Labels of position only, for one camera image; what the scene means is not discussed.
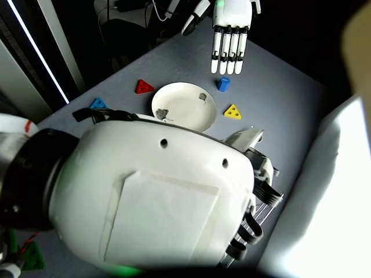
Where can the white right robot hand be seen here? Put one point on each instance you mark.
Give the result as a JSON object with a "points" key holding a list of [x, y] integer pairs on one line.
{"points": [[145, 188]]}

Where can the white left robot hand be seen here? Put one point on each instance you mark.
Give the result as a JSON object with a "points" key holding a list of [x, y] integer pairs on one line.
{"points": [[232, 14]]}

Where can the white plate with ginkgo print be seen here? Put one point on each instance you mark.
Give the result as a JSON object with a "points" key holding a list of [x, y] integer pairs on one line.
{"points": [[185, 107]]}

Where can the blue hexagon block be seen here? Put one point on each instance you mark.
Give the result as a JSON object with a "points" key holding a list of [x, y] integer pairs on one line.
{"points": [[223, 84]]}

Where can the blue triangle block with holes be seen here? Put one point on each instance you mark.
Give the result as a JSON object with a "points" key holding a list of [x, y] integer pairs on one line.
{"points": [[94, 105]]}

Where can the yellow triangle block with holes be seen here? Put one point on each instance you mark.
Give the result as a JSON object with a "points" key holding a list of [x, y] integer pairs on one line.
{"points": [[232, 111]]}

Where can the red triangle block with holes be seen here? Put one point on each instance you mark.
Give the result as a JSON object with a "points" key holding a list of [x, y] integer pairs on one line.
{"points": [[144, 86]]}

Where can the green triangle block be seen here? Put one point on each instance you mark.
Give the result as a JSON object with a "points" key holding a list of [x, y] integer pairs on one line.
{"points": [[41, 265]]}

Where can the beige rounded panel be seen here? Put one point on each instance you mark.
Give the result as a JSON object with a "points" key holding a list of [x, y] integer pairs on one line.
{"points": [[359, 43]]}

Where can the white light strip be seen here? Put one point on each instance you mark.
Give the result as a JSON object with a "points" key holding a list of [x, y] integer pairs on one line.
{"points": [[37, 52]]}

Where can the white backdrop panel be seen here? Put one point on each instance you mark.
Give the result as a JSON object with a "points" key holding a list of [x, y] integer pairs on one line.
{"points": [[333, 188]]}

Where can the white frame post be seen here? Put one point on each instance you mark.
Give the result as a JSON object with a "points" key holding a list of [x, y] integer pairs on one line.
{"points": [[63, 43]]}

